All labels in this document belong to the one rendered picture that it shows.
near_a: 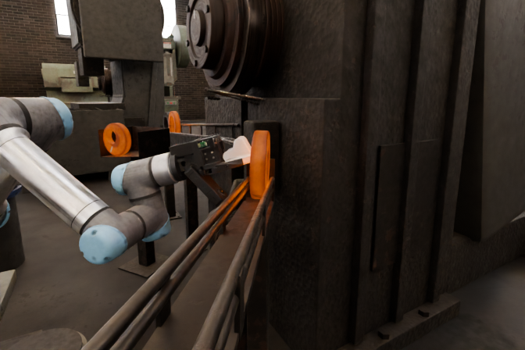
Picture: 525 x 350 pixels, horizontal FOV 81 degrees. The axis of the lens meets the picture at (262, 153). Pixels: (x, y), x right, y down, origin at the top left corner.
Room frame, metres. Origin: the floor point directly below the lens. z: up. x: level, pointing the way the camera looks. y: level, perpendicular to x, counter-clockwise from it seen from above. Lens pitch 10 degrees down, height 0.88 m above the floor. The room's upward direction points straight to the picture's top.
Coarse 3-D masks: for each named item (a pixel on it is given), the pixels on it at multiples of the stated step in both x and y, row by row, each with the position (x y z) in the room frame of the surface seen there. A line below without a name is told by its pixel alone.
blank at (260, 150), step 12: (264, 132) 0.68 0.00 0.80; (252, 144) 0.64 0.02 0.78; (264, 144) 0.64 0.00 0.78; (252, 156) 0.63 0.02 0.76; (264, 156) 0.63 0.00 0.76; (252, 168) 0.62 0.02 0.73; (264, 168) 0.62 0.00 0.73; (252, 180) 0.62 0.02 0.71; (264, 180) 0.62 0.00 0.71; (252, 192) 0.64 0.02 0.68
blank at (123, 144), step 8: (112, 128) 1.47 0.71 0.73; (120, 128) 1.45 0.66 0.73; (104, 136) 1.50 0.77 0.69; (120, 136) 1.45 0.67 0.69; (128, 136) 1.45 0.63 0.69; (112, 144) 1.48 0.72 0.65; (120, 144) 1.45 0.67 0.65; (128, 144) 1.45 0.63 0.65; (112, 152) 1.48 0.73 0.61; (120, 152) 1.45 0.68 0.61
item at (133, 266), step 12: (132, 132) 1.67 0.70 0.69; (144, 132) 1.41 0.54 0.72; (156, 132) 1.48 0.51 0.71; (168, 132) 1.55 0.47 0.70; (132, 144) 1.66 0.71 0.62; (144, 144) 1.40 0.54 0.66; (156, 144) 1.47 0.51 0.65; (168, 144) 1.54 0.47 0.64; (108, 156) 1.46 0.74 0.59; (120, 156) 1.43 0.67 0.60; (132, 156) 1.39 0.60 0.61; (144, 156) 1.40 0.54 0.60; (144, 252) 1.48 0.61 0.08; (132, 264) 1.49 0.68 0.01; (144, 264) 1.48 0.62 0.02; (156, 264) 1.49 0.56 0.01; (144, 276) 1.39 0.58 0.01
